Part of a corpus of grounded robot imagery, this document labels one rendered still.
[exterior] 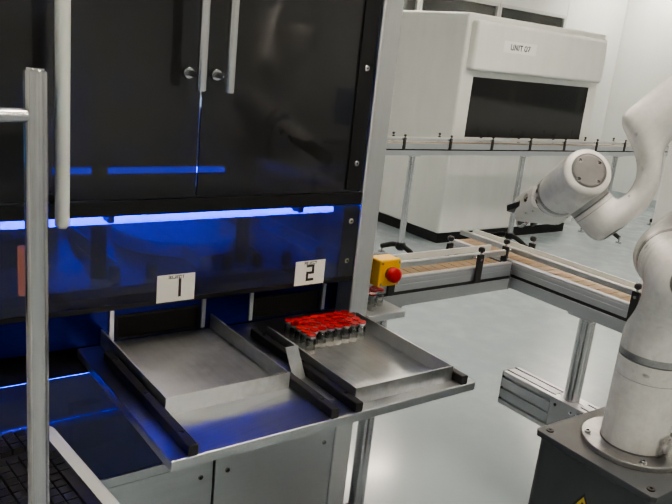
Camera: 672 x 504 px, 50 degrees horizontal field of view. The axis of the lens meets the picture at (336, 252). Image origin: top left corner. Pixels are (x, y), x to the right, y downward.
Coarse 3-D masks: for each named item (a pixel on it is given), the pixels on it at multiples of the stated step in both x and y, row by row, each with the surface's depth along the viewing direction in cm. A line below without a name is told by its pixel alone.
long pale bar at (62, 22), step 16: (64, 0) 117; (64, 16) 118; (64, 32) 118; (64, 48) 119; (64, 64) 120; (64, 80) 121; (64, 96) 121; (64, 112) 122; (64, 128) 123; (64, 144) 123; (64, 160) 124; (64, 176) 125; (64, 192) 126; (64, 208) 126; (64, 224) 127
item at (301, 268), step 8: (296, 264) 169; (304, 264) 170; (320, 264) 173; (296, 272) 169; (304, 272) 171; (320, 272) 174; (296, 280) 170; (304, 280) 171; (312, 280) 173; (320, 280) 174
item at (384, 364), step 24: (384, 336) 171; (312, 360) 150; (336, 360) 158; (360, 360) 160; (384, 360) 161; (408, 360) 162; (432, 360) 158; (360, 384) 148; (384, 384) 143; (408, 384) 147; (432, 384) 151
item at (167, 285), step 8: (192, 272) 153; (160, 280) 149; (168, 280) 150; (176, 280) 151; (184, 280) 152; (192, 280) 154; (160, 288) 150; (168, 288) 151; (176, 288) 152; (184, 288) 153; (192, 288) 154; (160, 296) 150; (168, 296) 151; (176, 296) 152; (184, 296) 154; (192, 296) 155
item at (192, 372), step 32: (128, 352) 151; (160, 352) 153; (192, 352) 154; (224, 352) 156; (256, 352) 152; (160, 384) 139; (192, 384) 140; (224, 384) 142; (256, 384) 138; (288, 384) 143
